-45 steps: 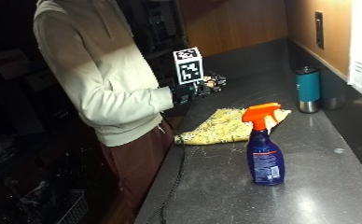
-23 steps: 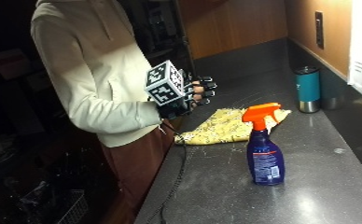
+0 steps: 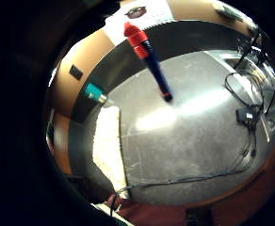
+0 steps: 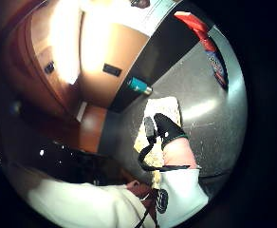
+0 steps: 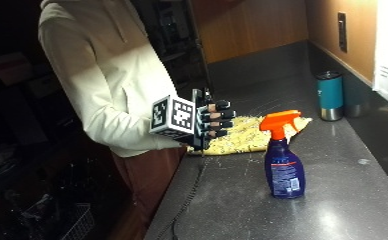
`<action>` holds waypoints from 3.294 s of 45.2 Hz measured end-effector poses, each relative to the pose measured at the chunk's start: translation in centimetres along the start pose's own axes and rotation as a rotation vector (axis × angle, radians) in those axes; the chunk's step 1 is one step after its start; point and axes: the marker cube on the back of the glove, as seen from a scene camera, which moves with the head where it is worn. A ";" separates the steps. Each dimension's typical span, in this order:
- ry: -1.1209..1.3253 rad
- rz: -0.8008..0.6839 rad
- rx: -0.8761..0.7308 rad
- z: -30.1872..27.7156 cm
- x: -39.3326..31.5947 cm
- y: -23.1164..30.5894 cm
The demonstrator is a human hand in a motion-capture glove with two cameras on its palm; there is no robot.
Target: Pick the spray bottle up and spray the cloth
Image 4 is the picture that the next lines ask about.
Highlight beige cloth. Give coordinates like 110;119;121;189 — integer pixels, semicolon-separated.
133;96;183;190

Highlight teal bottle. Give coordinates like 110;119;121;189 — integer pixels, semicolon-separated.
125;76;154;96

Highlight wooden cabinet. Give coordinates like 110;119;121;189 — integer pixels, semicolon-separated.
5;0;151;153

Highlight red and blue packet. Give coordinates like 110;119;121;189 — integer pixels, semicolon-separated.
173;10;230;90

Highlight the person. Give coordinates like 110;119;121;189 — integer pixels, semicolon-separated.
5;141;157;228

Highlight black cabinet handle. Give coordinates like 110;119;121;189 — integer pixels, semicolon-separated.
44;60;56;75
102;63;123;78

